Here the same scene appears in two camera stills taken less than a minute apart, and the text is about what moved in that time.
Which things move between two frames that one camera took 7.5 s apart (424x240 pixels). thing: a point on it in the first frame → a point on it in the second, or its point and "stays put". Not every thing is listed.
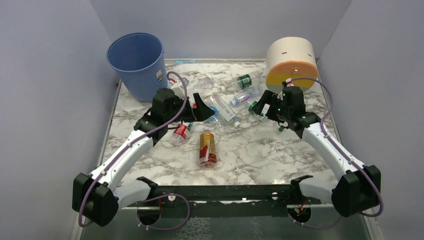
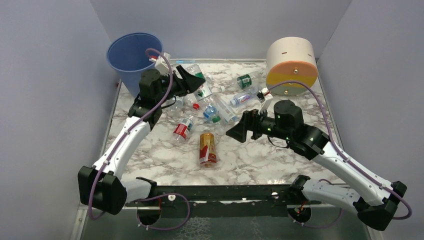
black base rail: x=224 y=201 stays put
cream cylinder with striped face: x=291 y=58 stays put
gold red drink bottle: x=207 y=154 stays put
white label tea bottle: x=229 y=114 stays put
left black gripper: x=191 y=108 → x=180 y=79
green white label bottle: x=262 y=116 → x=203 y=95
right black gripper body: x=269 y=103 → x=251 y=122
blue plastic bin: x=139 y=58 stays put
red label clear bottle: x=181 y=132 stays put
